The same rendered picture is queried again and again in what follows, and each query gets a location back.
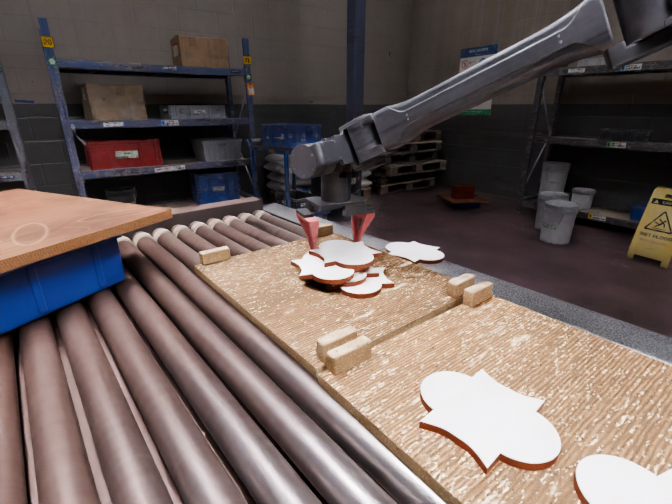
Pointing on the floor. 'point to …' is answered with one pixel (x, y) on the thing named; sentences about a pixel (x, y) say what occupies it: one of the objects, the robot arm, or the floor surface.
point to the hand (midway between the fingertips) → (335, 243)
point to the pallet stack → (409, 166)
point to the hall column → (356, 10)
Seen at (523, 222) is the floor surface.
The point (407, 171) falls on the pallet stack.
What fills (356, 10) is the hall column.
